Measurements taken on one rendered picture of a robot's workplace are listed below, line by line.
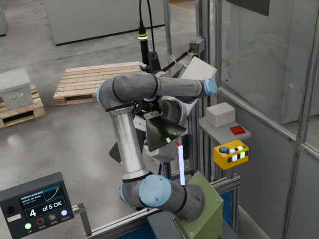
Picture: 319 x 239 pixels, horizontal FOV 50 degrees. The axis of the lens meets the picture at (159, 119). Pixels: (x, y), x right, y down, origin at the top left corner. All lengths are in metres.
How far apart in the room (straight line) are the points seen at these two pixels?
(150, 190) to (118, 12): 6.43
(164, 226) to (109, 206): 1.61
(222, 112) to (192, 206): 1.14
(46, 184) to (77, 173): 2.07
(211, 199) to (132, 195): 0.31
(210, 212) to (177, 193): 0.15
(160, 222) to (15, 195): 0.62
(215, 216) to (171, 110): 0.86
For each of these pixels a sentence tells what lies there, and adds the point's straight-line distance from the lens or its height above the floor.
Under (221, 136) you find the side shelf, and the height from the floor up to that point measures 0.86.
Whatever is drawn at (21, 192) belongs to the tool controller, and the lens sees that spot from 1.52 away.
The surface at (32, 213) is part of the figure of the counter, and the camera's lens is 1.55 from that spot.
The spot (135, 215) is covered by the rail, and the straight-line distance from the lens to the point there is 1.82.
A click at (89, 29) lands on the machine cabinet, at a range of 7.46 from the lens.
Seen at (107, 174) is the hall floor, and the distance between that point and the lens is 3.46.
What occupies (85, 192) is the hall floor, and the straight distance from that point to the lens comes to 3.33.
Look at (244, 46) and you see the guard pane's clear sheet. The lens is 2.27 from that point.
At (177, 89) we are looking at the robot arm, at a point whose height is 1.55.
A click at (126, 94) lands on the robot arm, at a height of 1.61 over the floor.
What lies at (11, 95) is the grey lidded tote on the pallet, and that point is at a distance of 4.73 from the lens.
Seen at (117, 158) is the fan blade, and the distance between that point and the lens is 2.05.
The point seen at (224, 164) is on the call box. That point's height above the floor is 1.02.
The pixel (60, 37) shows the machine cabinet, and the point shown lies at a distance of 7.44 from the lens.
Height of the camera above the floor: 2.17
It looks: 31 degrees down
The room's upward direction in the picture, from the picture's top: 6 degrees counter-clockwise
